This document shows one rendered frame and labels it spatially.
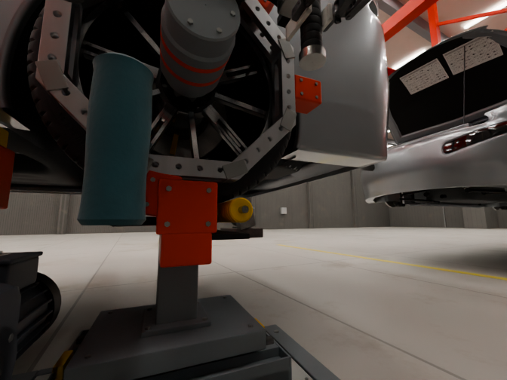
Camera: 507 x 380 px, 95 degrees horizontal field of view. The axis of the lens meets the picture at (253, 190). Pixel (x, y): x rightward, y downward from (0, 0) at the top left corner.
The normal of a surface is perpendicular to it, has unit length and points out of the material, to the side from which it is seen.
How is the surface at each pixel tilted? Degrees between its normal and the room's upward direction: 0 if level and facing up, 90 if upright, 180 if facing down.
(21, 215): 90
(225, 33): 90
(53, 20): 90
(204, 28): 90
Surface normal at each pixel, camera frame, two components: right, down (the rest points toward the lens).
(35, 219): 0.47, -0.12
